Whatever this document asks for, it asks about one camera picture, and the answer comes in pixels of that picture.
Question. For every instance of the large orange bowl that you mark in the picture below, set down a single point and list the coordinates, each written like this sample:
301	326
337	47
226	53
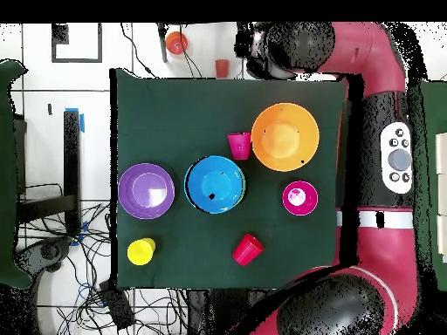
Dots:
284	138

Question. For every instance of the short crimson cup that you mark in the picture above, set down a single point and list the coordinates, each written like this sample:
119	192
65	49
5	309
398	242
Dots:
239	146

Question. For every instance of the green bowl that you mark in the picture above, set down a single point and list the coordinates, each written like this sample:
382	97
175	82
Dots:
244	186

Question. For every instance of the light blue bowl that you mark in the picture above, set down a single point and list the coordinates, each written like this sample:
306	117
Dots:
214	181

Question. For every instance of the purple bowl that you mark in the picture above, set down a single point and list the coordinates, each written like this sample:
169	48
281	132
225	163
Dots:
146	191

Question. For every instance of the tall red cup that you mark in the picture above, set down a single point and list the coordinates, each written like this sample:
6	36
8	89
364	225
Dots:
247	250

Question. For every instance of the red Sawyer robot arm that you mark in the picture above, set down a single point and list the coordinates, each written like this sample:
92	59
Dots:
384	251

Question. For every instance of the orange-red cup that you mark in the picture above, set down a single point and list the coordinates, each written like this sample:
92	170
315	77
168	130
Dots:
222	68

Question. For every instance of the small orange bowl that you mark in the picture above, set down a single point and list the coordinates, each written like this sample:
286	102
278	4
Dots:
176	42

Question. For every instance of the dark green tablecloth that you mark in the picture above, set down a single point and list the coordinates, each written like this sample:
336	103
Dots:
192	111

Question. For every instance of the small crimson bowl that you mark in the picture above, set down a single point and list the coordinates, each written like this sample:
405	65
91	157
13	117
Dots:
307	204

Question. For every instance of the green cloth covered table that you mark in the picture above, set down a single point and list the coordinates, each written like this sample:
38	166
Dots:
434	104
7	174

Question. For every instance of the blue tape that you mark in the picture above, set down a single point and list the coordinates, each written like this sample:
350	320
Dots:
82	122

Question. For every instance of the white boxes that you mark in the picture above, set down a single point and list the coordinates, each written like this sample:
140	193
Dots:
442	157

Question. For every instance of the yellow cup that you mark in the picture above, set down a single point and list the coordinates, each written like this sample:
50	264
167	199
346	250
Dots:
139	253

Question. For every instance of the black power box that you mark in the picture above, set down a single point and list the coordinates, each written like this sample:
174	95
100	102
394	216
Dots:
117	307

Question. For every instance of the black square frame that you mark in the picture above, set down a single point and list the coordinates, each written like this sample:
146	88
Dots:
59	35

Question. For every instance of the black metal table frame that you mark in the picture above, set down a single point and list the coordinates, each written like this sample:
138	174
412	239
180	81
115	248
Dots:
71	157

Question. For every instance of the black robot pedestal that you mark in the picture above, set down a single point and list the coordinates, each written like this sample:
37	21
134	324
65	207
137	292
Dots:
220	310

